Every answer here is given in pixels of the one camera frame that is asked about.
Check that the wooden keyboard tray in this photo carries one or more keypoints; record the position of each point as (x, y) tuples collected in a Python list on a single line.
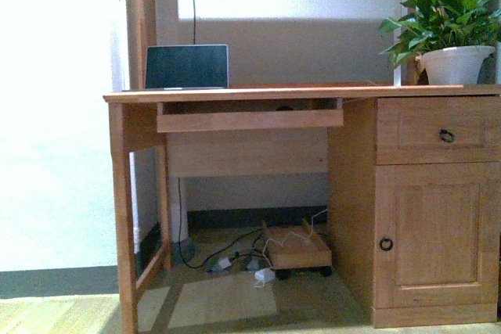
[(254, 120)]

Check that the wooden rolling cpu stand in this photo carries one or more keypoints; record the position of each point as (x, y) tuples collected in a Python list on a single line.
[(290, 248)]

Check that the grey open laptop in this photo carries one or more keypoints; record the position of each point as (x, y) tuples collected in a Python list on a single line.
[(187, 66)]

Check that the white power adapter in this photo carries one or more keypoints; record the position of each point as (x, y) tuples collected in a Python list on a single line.
[(263, 277)]

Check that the wooden computer desk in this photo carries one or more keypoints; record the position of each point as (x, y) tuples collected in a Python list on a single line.
[(346, 153)]

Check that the wooden side drawer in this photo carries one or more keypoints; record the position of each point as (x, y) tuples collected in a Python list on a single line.
[(438, 130)]

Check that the wooden cabinet door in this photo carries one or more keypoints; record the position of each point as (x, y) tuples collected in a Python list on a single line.
[(436, 234)]

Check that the white plant pot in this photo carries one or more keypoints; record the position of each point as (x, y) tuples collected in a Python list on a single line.
[(455, 65)]

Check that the green leafy plant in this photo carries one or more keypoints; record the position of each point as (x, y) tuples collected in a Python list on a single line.
[(432, 25)]

